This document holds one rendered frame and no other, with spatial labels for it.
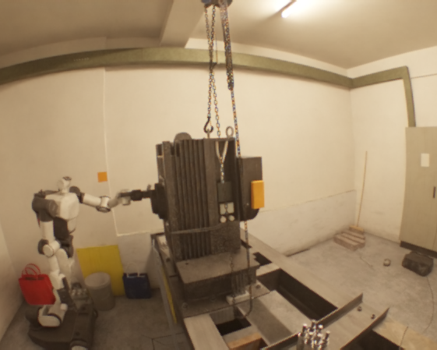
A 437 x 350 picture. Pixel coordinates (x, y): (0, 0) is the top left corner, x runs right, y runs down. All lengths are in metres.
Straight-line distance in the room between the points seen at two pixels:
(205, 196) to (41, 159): 1.82
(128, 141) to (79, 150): 0.53
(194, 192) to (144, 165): 1.18
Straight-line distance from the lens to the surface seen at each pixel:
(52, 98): 2.58
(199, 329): 1.24
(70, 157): 2.43
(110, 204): 1.82
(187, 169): 1.26
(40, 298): 2.96
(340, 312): 1.30
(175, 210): 1.26
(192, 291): 1.37
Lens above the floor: 1.55
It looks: 7 degrees down
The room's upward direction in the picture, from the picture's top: 4 degrees counter-clockwise
